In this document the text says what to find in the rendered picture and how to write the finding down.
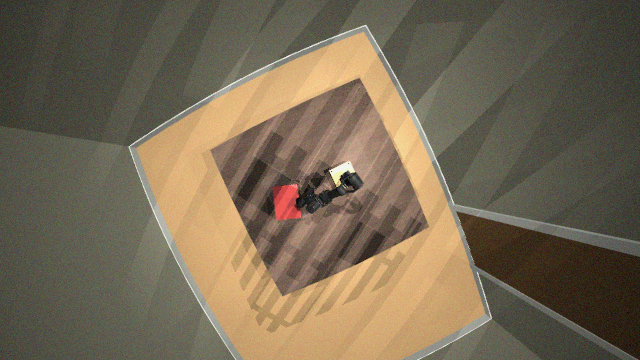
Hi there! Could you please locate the red lid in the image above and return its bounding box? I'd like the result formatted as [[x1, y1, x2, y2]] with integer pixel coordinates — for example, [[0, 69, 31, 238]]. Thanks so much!
[[273, 184, 301, 220]]

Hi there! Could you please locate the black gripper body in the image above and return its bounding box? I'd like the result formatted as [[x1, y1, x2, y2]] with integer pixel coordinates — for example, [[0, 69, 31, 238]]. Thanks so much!
[[296, 194, 317, 208]]

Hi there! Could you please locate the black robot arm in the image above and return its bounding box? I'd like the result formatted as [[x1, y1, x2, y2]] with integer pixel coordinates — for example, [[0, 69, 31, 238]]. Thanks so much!
[[304, 170, 364, 214]]

